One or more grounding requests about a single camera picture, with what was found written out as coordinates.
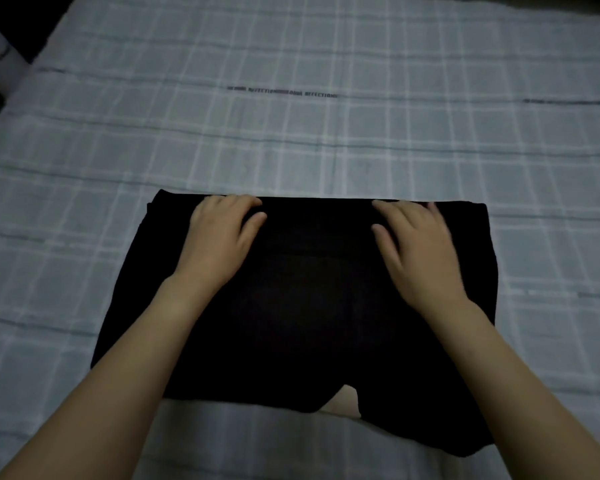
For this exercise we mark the black hoodie with white lettering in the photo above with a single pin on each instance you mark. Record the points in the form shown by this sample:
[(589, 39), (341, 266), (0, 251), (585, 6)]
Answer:
[(305, 304)]

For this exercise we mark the person's left forearm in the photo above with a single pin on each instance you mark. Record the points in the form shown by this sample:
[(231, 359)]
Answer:
[(110, 389)]

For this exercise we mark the person's right hand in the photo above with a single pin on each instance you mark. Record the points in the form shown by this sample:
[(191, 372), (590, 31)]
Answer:
[(425, 264)]

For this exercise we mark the person's left hand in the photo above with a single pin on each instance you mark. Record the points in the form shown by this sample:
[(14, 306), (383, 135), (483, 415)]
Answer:
[(215, 249)]

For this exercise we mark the person's right forearm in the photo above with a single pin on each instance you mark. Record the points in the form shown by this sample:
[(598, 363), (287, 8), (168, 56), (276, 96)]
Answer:
[(520, 404)]

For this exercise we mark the bed with blue plaid sheet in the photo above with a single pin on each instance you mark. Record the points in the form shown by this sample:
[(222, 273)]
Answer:
[(305, 134)]

